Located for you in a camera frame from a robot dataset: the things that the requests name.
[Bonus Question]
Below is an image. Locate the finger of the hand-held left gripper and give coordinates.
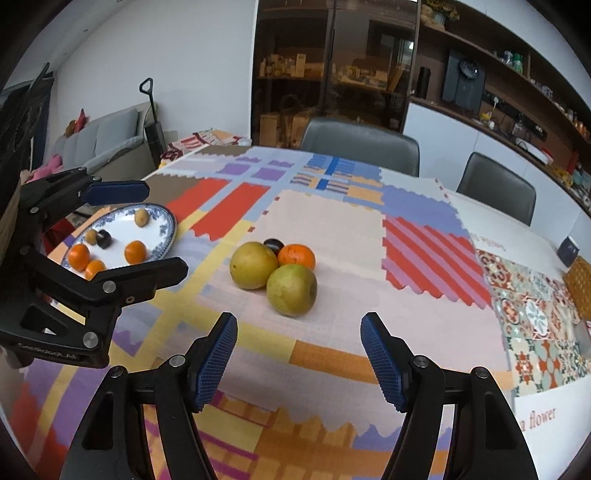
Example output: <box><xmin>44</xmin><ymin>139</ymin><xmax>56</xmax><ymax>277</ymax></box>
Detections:
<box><xmin>18</xmin><ymin>247</ymin><xmax>189</xmax><ymax>309</ymax></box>
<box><xmin>18</xmin><ymin>168</ymin><xmax>151</xmax><ymax>252</ymax></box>

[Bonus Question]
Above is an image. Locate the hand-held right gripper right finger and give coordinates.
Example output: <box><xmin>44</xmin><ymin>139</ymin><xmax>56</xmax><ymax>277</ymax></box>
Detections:
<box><xmin>360</xmin><ymin>312</ymin><xmax>539</xmax><ymax>480</ymax></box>

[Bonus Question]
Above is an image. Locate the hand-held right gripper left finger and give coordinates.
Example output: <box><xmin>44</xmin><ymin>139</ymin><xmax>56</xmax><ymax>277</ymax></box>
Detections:
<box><xmin>58</xmin><ymin>312</ymin><xmax>239</xmax><ymax>480</ymax></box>

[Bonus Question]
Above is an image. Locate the blue rimmed white plate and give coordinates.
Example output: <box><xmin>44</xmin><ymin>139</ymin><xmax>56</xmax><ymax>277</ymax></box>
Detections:
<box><xmin>61</xmin><ymin>202</ymin><xmax>178</xmax><ymax>280</ymax></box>

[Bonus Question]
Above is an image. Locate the green yellow pear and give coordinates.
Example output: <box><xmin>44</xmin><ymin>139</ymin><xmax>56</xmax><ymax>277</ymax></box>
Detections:
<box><xmin>230</xmin><ymin>241</ymin><xmax>280</xmax><ymax>291</ymax></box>
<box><xmin>266</xmin><ymin>264</ymin><xmax>318</xmax><ymax>317</ymax></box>

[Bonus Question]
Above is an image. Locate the grey sofa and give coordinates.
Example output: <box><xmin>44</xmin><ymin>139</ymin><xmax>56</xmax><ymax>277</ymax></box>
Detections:
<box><xmin>46</xmin><ymin>104</ymin><xmax>160</xmax><ymax>174</ymax></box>

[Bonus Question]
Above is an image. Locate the black stick vacuum cleaner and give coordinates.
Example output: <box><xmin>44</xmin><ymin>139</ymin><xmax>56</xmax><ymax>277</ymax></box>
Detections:
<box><xmin>139</xmin><ymin>78</ymin><xmax>168</xmax><ymax>158</ymax></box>

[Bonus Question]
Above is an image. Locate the pink plush toy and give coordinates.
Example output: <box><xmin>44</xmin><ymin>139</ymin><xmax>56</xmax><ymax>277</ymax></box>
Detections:
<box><xmin>30</xmin><ymin>154</ymin><xmax>63</xmax><ymax>183</ymax></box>

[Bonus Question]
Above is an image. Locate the red brown plush toy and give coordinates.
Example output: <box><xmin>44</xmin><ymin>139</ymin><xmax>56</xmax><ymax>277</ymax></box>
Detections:
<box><xmin>64</xmin><ymin>110</ymin><xmax>89</xmax><ymax>138</ymax></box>

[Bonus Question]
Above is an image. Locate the red white patterned cloth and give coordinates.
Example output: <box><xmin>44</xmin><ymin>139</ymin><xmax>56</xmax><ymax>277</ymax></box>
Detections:
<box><xmin>159</xmin><ymin>128</ymin><xmax>252</xmax><ymax>162</ymax></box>

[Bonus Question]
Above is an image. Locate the colourful patchwork tablecloth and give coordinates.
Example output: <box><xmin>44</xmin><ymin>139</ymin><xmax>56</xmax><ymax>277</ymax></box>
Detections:
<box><xmin>0</xmin><ymin>145</ymin><xmax>515</xmax><ymax>480</ymax></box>

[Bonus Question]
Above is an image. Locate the white tile-patterned tablecloth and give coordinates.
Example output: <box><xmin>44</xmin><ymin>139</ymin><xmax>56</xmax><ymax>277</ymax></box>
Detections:
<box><xmin>381</xmin><ymin>168</ymin><xmax>591</xmax><ymax>480</ymax></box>

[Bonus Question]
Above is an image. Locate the cardboard box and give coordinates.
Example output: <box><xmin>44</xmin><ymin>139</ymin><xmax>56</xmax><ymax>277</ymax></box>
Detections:
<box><xmin>288</xmin><ymin>111</ymin><xmax>315</xmax><ymax>149</ymax></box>
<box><xmin>259</xmin><ymin>111</ymin><xmax>282</xmax><ymax>148</ymax></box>

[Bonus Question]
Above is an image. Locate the grey chair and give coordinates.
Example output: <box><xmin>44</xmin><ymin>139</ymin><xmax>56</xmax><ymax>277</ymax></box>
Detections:
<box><xmin>300</xmin><ymin>117</ymin><xmax>421</xmax><ymax>177</ymax></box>
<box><xmin>456</xmin><ymin>152</ymin><xmax>537</xmax><ymax>227</ymax></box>

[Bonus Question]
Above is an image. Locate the wicker basket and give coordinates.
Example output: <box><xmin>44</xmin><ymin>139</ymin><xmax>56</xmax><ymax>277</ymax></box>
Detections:
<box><xmin>563</xmin><ymin>255</ymin><xmax>591</xmax><ymax>308</ymax></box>

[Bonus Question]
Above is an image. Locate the dark blue mug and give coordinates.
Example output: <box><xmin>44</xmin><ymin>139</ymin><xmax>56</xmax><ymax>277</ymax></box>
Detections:
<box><xmin>557</xmin><ymin>236</ymin><xmax>580</xmax><ymax>267</ymax></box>

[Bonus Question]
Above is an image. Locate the dark glass cabinet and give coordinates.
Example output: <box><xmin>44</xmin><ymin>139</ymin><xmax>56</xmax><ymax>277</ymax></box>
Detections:
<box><xmin>252</xmin><ymin>0</ymin><xmax>421</xmax><ymax>151</ymax></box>

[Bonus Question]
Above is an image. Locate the sunflower pot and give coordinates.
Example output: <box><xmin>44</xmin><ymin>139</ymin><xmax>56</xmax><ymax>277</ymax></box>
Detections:
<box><xmin>425</xmin><ymin>0</ymin><xmax>460</xmax><ymax>26</ymax></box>

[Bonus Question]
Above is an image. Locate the black wall water dispenser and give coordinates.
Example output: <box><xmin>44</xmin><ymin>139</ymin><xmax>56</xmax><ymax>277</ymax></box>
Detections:
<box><xmin>441</xmin><ymin>50</ymin><xmax>486</xmax><ymax>112</ymax></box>

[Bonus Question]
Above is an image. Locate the wooden wall shelf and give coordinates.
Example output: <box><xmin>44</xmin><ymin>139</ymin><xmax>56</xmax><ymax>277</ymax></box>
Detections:
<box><xmin>406</xmin><ymin>0</ymin><xmax>591</xmax><ymax>208</ymax></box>

